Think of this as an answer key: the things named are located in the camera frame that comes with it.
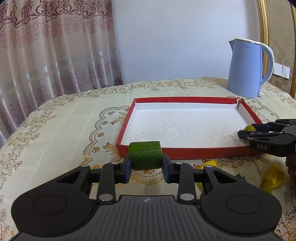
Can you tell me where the dark green avocado-like fruit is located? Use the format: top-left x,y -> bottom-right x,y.
236,174 -> 246,182

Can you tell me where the white wall switch panel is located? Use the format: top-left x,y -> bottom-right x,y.
273,63 -> 290,79

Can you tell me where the blue electric kettle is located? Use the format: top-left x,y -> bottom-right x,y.
227,38 -> 275,98

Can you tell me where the yellow starfruit piece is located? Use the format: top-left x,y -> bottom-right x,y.
260,165 -> 285,193
195,159 -> 219,191

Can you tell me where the red shallow box tray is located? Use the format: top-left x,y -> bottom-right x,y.
116,96 -> 261,160

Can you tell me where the pink floral curtain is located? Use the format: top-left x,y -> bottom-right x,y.
1,0 -> 123,143

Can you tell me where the green round tomato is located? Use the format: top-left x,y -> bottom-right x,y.
243,125 -> 257,133

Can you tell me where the green cucumber chunk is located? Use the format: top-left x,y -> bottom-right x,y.
128,141 -> 163,171

